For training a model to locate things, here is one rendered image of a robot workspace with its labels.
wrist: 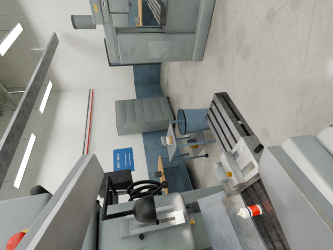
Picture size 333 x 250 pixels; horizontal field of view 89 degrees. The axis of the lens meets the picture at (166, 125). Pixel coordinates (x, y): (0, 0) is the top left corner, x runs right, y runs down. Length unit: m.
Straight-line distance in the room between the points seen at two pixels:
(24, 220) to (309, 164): 0.90
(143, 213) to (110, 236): 0.19
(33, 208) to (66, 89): 8.11
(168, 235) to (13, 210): 0.46
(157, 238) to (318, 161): 0.62
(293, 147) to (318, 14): 1.31
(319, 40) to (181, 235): 1.69
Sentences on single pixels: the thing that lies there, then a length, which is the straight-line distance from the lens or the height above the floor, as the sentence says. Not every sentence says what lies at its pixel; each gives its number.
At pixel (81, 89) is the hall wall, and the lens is 8.50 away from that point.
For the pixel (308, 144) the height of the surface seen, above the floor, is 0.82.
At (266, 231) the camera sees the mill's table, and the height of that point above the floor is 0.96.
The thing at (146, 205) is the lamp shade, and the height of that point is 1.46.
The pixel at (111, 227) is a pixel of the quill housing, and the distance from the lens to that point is 0.69.
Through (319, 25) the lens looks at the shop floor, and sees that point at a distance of 1.90.
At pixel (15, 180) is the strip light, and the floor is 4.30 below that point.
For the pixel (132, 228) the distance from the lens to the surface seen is 0.64.
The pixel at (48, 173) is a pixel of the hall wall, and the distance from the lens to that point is 6.21.
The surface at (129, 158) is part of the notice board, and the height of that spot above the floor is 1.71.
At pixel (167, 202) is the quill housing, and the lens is 0.69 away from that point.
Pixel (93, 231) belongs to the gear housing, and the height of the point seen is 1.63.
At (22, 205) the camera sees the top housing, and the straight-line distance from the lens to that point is 0.66.
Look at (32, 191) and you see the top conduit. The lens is 0.70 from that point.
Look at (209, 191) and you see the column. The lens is 1.25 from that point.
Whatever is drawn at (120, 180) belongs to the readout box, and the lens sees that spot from 1.05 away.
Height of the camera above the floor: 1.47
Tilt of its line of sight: 11 degrees down
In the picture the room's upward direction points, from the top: 97 degrees counter-clockwise
